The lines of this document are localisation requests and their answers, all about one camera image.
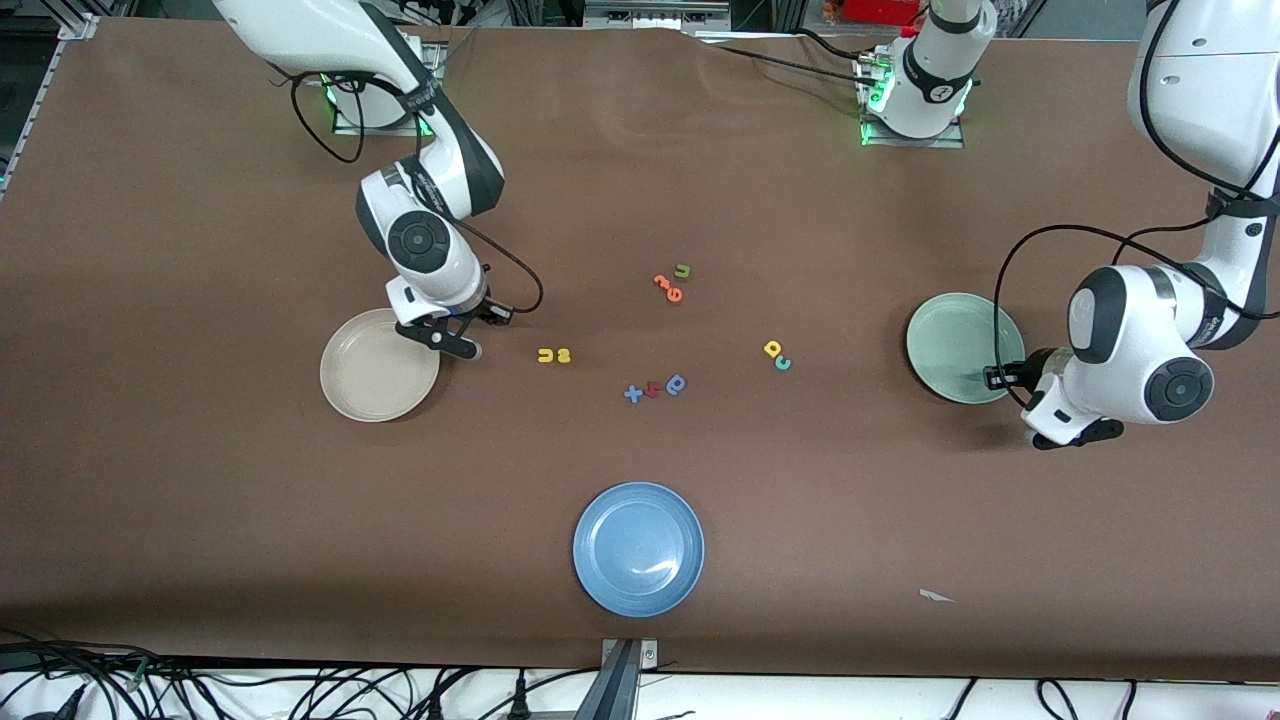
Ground pale green plate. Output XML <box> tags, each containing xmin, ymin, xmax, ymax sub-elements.
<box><xmin>906</xmin><ymin>292</ymin><xmax>1026</xmax><ymax>405</ymax></box>

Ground beige brown plate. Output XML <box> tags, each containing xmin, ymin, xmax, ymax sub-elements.
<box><xmin>320</xmin><ymin>308</ymin><xmax>441</xmax><ymax>423</ymax></box>

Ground blue plate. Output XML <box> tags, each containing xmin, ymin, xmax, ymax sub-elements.
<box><xmin>573</xmin><ymin>482</ymin><xmax>705</xmax><ymax>618</ymax></box>

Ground brown table cover sheet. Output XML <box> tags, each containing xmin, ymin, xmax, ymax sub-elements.
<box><xmin>0</xmin><ymin>15</ymin><xmax>1280</xmax><ymax>683</ymax></box>

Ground grey metal box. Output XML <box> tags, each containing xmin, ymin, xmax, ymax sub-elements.
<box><xmin>583</xmin><ymin>0</ymin><xmax>733</xmax><ymax>31</ymax></box>

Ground red box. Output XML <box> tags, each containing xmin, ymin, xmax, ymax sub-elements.
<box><xmin>838</xmin><ymin>0</ymin><xmax>926</xmax><ymax>26</ymax></box>

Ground dark grey metal beam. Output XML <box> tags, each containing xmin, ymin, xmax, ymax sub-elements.
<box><xmin>572</xmin><ymin>640</ymin><xmax>641</xmax><ymax>720</ymax></box>

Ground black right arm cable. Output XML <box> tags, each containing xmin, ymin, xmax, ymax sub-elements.
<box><xmin>268</xmin><ymin>70</ymin><xmax>544</xmax><ymax>316</ymax></box>

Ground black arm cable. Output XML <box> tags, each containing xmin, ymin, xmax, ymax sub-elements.
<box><xmin>993</xmin><ymin>0</ymin><xmax>1280</xmax><ymax>416</ymax></box>
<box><xmin>268</xmin><ymin>70</ymin><xmax>544</xmax><ymax>316</ymax></box>

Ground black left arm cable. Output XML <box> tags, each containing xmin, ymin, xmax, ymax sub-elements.
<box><xmin>993</xmin><ymin>0</ymin><xmax>1280</xmax><ymax>416</ymax></box>

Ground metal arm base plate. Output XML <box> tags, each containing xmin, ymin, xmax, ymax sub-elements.
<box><xmin>860</xmin><ymin>50</ymin><xmax>966</xmax><ymax>149</ymax></box>
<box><xmin>333</xmin><ymin>40</ymin><xmax>441</xmax><ymax>136</ymax></box>

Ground metal table clamp bracket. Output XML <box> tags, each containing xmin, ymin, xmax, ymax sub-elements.
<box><xmin>600</xmin><ymin>638</ymin><xmax>660</xmax><ymax>671</ymax></box>

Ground black cable on table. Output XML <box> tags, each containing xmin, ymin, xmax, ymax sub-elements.
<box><xmin>695</xmin><ymin>28</ymin><xmax>891</xmax><ymax>86</ymax></box>

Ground aluminium frame rail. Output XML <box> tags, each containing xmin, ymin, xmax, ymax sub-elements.
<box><xmin>0</xmin><ymin>0</ymin><xmax>101</xmax><ymax>201</ymax></box>

